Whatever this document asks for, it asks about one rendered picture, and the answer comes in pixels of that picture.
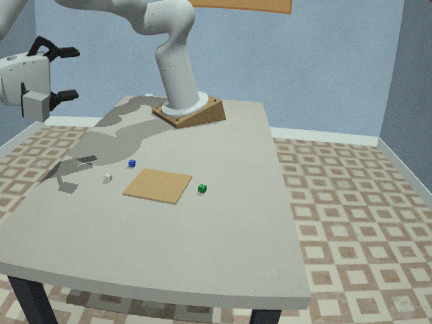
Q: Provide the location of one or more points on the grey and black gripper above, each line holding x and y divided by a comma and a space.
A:
36, 76

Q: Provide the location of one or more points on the white die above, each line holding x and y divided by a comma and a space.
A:
108, 177

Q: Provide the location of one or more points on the small green die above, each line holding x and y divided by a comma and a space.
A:
202, 188

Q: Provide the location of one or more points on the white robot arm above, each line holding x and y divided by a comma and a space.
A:
175, 17

